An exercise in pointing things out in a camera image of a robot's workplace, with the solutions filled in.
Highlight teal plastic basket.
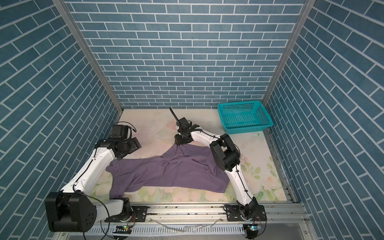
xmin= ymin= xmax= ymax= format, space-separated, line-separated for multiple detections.
xmin=218 ymin=101 xmax=274 ymax=135

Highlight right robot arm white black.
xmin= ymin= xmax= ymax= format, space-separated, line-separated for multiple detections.
xmin=175 ymin=128 xmax=267 ymax=221

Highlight circuit board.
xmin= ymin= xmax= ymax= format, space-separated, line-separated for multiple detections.
xmin=113 ymin=226 xmax=133 ymax=235
xmin=245 ymin=224 xmax=263 ymax=232

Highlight left circuit board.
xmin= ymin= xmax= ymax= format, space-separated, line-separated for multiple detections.
xmin=113 ymin=226 xmax=133 ymax=235

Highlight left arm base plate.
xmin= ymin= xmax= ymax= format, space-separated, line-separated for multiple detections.
xmin=104 ymin=206 xmax=148 ymax=224

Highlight white vent grille strip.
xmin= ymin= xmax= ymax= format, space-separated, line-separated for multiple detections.
xmin=107 ymin=224 xmax=245 ymax=237

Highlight aluminium front rail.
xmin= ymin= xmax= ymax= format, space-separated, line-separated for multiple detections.
xmin=131 ymin=202 xmax=309 ymax=225

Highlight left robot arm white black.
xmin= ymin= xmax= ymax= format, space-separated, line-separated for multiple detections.
xmin=45 ymin=138 xmax=141 ymax=233

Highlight purple trousers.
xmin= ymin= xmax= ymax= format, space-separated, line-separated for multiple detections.
xmin=106 ymin=145 xmax=230 ymax=199

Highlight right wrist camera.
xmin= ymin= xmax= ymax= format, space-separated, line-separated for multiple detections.
xmin=177 ymin=118 xmax=200 ymax=134

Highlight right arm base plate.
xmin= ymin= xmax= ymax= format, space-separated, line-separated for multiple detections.
xmin=223 ymin=205 xmax=267 ymax=222

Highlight right circuit board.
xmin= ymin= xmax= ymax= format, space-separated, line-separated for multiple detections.
xmin=245 ymin=224 xmax=263 ymax=232

